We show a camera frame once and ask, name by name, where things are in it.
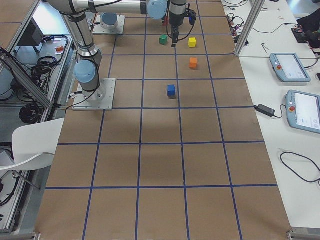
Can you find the white chair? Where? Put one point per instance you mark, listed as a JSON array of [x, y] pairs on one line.
[[34, 146]]

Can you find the far teach pendant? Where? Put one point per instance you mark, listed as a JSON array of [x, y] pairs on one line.
[[288, 68]]

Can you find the teach pendant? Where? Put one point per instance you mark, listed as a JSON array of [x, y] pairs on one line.
[[303, 111], [288, 68]]

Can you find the orange snack packet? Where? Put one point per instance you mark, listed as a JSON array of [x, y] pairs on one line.
[[59, 50]]

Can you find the orange block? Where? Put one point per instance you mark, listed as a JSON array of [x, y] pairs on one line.
[[193, 62]]

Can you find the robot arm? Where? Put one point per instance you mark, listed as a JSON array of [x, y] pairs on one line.
[[74, 15], [108, 20]]

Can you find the allen key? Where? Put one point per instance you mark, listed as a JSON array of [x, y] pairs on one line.
[[264, 47]]

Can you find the aluminium frame post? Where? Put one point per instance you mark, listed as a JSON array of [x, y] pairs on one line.
[[251, 19]]

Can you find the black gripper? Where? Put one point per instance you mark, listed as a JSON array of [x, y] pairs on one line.
[[176, 22]]

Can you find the blue block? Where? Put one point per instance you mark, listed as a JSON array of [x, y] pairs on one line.
[[171, 90]]

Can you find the green block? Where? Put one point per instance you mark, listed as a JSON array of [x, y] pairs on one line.
[[163, 39]]

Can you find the yellow block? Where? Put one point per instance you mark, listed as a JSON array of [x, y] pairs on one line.
[[192, 42]]

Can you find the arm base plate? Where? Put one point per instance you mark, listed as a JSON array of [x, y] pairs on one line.
[[101, 28], [102, 99]]

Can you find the red block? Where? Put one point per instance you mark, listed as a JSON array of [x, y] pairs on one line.
[[164, 21]]

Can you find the near teach pendant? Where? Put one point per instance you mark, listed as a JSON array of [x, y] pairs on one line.
[[303, 111]]

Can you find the black power adapter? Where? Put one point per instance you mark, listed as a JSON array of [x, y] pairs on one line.
[[264, 110]]

